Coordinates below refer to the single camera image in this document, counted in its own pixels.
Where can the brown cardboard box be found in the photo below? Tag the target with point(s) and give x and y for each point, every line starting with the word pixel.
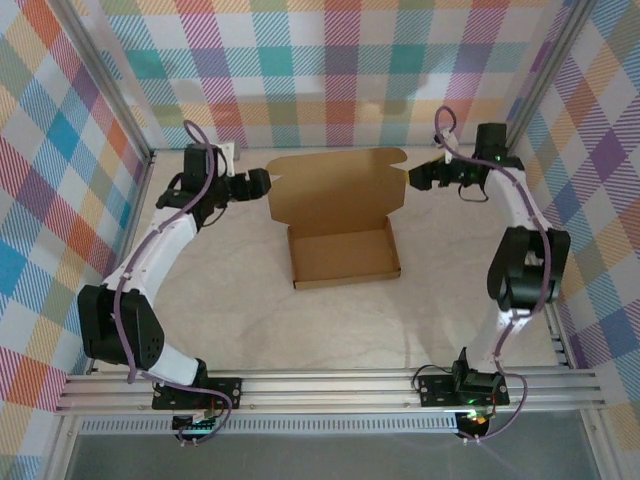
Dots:
pixel 340 200

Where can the aluminium left side rail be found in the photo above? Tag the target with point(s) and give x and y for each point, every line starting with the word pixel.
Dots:
pixel 135 212

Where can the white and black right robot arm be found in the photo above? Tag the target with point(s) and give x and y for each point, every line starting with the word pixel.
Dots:
pixel 525 270

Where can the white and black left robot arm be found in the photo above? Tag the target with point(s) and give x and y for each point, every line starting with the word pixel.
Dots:
pixel 150 255

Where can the aluminium right side rail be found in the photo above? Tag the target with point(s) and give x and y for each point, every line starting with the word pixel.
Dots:
pixel 560 345

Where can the aluminium frame post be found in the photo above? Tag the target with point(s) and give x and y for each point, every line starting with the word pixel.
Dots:
pixel 102 75
pixel 544 75

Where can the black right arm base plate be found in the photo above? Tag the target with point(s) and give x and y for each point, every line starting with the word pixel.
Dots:
pixel 435 390

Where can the aluminium left frame post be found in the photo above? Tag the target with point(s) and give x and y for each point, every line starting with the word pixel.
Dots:
pixel 102 75

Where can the aluminium mounting rail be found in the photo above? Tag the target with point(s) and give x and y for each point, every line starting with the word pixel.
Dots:
pixel 325 392

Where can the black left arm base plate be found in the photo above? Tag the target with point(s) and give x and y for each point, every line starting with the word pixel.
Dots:
pixel 227 392

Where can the aluminium right frame post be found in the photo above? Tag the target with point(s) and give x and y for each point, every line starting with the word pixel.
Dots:
pixel 544 75

